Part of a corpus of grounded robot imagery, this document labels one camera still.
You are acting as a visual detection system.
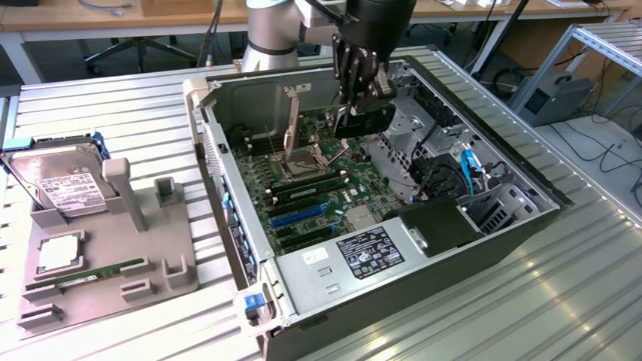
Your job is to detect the green RAM stick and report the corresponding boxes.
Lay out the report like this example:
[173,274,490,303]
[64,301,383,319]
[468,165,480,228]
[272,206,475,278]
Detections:
[274,181,348,200]
[24,262,127,290]

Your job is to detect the metal socket cover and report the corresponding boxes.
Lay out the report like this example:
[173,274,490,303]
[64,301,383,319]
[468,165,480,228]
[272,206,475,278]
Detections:
[312,137,360,166]

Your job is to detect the silver chipset heatsink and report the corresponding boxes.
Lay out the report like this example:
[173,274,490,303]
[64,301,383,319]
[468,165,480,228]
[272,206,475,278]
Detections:
[346,206,380,230]

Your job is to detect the low metal disk bay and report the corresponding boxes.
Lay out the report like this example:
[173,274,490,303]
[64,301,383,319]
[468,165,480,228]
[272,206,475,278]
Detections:
[458,183,562,236]

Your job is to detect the silver CPU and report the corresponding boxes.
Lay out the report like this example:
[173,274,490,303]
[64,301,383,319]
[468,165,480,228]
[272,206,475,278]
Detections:
[37,235,84,272]

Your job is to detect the black office chair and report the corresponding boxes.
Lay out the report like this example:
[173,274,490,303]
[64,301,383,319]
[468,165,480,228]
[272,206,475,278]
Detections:
[83,35,196,74]

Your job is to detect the aluminium slat frame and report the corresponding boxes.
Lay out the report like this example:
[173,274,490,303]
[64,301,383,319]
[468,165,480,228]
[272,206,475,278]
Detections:
[507,20,642,114]

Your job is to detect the tall metal disk bay cage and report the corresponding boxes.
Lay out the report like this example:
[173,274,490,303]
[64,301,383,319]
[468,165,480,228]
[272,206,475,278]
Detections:
[370,62,483,200]

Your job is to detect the grey box device with handle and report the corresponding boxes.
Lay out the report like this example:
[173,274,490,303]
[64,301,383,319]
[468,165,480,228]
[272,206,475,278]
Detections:
[515,73,595,127]

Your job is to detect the graphics card with metal bracket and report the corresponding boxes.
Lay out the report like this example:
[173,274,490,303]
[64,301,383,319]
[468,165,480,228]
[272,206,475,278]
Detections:
[282,86,398,157]

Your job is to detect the blue wire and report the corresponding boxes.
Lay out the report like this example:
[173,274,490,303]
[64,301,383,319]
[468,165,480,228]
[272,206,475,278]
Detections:
[458,148,486,196]

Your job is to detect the green motherboard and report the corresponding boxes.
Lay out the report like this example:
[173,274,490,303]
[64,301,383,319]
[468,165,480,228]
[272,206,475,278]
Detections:
[228,123,407,256]

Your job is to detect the blue expansion slot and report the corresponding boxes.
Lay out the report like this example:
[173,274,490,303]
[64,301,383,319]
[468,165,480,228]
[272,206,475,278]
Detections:
[270,208,326,226]

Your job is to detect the black plastic shroud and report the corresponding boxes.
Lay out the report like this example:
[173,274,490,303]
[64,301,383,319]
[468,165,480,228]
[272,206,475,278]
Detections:
[383,197,486,259]

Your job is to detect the CPU socket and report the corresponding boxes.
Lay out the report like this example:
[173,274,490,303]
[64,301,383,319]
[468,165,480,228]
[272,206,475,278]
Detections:
[278,152,322,180]

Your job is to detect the grey parts rack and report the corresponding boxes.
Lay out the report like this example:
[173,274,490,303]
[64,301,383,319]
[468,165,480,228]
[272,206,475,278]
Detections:
[15,157,201,341]

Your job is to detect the open black PC case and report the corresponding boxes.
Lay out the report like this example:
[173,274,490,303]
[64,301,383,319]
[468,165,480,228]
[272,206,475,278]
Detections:
[180,54,575,361]

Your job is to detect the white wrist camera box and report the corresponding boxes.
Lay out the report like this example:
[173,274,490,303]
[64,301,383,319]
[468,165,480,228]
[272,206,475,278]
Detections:
[294,0,352,28]

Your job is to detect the grey hanging cable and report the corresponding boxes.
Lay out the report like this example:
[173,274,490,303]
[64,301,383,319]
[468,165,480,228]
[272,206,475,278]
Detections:
[197,0,225,68]

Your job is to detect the black wire bundle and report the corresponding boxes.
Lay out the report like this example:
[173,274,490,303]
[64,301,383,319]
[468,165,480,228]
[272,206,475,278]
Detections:
[406,153,467,202]

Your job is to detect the hard disk with blue caddy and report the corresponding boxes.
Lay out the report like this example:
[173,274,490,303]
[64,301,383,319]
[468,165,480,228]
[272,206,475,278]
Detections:
[0,127,111,219]

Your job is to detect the wooden desk white legs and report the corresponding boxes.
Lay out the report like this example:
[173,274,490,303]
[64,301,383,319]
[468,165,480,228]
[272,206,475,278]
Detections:
[0,0,252,86]
[410,0,631,72]

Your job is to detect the black expansion slot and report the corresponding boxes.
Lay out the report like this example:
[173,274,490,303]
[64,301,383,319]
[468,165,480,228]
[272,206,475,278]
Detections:
[278,233,336,253]
[264,198,322,219]
[275,224,334,241]

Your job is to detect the grey power supply unit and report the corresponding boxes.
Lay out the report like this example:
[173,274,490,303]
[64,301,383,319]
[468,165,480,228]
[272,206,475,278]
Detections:
[274,221,432,315]

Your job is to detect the black stand pole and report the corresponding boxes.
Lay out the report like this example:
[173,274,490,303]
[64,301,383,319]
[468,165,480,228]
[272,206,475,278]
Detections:
[468,0,532,80]

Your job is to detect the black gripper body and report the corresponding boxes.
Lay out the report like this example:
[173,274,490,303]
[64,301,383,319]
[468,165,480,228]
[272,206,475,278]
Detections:
[339,0,418,72]

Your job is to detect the coiled black cable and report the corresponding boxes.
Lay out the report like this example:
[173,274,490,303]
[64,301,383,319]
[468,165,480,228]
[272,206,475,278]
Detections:
[492,66,527,94]

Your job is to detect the light blue cable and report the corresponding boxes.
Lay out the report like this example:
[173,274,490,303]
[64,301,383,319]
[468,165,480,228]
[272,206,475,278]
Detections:
[79,0,135,16]

